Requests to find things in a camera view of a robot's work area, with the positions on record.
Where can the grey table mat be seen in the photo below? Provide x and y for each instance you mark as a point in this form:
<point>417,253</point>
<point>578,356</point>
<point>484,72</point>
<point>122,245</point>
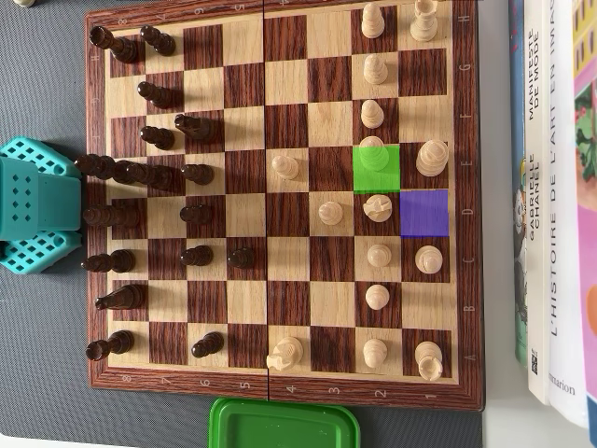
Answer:
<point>46,350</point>

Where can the light wooden rook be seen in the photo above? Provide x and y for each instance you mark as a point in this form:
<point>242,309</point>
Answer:
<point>424,23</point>
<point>429,360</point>

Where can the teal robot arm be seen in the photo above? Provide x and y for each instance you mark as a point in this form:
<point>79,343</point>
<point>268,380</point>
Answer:
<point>42,205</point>

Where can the white art history book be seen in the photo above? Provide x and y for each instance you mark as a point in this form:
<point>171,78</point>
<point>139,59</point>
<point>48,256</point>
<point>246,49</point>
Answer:
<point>562,186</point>

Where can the light wooden queen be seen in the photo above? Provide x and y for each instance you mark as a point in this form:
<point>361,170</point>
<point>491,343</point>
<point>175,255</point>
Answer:
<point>373,154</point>

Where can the dark wooden knight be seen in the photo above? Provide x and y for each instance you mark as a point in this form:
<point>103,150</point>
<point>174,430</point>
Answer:
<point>198,127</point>
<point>123,297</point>

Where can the light wooden king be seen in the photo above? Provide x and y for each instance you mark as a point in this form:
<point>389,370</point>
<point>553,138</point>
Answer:
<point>432,158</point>

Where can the wooden folding chessboard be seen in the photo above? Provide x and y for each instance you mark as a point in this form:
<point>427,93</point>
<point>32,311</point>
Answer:
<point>289,303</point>

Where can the dark wooden rook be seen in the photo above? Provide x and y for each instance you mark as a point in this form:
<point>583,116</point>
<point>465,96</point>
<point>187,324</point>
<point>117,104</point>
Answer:
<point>112,345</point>
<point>121,46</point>

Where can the white Gabrielle Chanel book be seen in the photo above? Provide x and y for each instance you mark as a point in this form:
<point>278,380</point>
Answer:
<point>536,140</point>

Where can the thin blue panda book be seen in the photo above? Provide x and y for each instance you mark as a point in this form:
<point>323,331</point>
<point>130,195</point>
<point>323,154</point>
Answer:
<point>518,224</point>

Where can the dark wooden queen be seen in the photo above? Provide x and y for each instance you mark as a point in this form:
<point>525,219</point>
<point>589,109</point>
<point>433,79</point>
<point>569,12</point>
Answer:
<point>107,215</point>

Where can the dark wooden pawn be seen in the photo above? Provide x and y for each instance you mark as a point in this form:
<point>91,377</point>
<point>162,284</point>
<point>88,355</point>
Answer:
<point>241,258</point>
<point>207,345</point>
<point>196,214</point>
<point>197,256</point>
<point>158,41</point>
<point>156,94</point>
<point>158,137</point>
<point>198,173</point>

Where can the dark wooden king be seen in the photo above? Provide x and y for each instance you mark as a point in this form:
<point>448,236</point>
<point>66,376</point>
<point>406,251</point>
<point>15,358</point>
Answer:
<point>91,165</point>

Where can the light chess piece off board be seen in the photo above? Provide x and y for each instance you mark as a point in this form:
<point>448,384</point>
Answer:
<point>24,2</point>

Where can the light wooden bishop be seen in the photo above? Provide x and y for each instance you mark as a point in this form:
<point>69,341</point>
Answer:
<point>428,259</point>

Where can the dark wooden bishop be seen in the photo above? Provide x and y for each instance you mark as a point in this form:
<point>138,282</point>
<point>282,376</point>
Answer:
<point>107,262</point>
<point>158,177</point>

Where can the green plastic container lid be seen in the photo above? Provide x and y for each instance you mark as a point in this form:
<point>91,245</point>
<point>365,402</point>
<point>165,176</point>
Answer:
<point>280,424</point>

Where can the light wooden pawn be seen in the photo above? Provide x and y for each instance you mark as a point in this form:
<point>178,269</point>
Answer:
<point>377,297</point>
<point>372,114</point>
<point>379,256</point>
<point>375,354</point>
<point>331,214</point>
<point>285,167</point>
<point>375,70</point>
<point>373,22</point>

